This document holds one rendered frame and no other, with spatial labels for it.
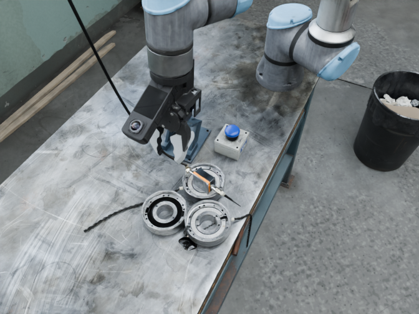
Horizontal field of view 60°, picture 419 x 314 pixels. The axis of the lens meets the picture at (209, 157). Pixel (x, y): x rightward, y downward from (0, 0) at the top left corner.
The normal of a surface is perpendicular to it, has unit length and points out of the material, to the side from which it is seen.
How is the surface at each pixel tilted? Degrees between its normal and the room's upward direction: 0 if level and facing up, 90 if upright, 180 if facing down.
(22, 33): 90
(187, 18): 88
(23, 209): 0
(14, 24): 90
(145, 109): 23
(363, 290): 0
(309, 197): 0
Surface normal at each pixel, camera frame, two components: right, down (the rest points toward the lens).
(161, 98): -0.18, -0.28
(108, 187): -0.02, -0.61
